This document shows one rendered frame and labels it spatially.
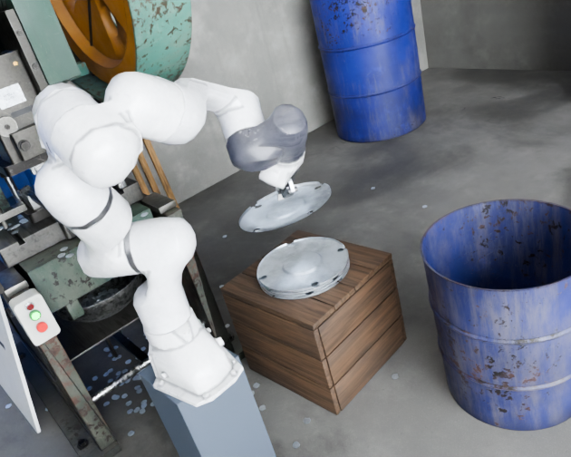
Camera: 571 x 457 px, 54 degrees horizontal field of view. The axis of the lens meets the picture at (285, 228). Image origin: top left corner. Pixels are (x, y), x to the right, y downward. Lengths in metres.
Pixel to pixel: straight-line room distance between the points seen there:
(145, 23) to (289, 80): 2.32
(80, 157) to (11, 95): 0.87
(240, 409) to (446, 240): 0.74
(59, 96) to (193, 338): 0.59
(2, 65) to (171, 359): 0.94
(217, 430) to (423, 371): 0.72
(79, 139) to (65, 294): 0.89
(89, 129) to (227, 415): 0.79
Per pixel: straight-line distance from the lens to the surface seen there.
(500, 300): 1.36
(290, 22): 3.81
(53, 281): 1.72
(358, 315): 1.68
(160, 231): 1.14
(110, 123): 0.92
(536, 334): 1.44
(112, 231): 1.07
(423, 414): 1.73
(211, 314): 1.92
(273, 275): 1.72
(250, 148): 1.18
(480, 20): 4.48
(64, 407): 2.20
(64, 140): 0.93
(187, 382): 1.28
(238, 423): 1.45
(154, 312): 1.24
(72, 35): 2.13
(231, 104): 1.22
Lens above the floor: 1.29
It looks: 28 degrees down
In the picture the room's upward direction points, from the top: 16 degrees counter-clockwise
